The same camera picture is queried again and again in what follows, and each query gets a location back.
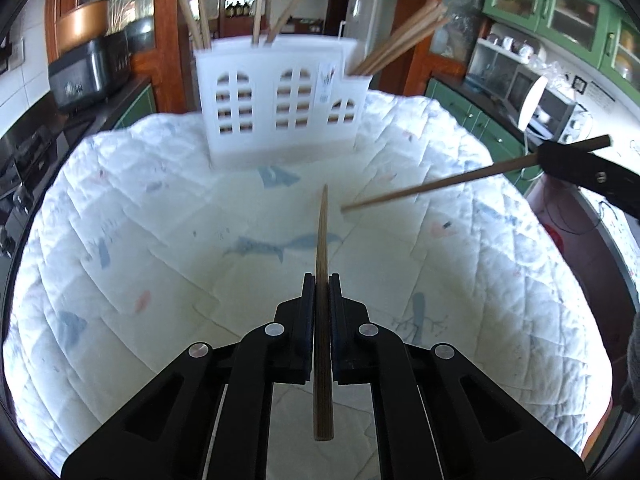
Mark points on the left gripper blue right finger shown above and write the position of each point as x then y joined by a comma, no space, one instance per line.
437,415

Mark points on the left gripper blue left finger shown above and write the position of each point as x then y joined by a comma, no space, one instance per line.
206,415

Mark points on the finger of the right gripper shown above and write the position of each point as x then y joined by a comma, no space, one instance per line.
619,185

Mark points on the white microwave oven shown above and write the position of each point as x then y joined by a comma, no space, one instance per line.
542,111

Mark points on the green upper cabinets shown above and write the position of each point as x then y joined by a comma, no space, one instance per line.
599,32

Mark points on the white quilted table cloth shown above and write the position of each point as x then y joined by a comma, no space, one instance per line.
141,247

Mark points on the white refrigerator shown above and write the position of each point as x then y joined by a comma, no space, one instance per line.
361,22

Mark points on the white plastic utensil holder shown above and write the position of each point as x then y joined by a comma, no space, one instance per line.
290,100

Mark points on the black gas stove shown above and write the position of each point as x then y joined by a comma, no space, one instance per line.
25,161

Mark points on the black rice cooker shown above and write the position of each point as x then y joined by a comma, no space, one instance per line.
90,73

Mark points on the copper inner pot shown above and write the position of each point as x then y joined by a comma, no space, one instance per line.
82,24

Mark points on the white wall socket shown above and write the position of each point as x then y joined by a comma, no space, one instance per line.
17,56

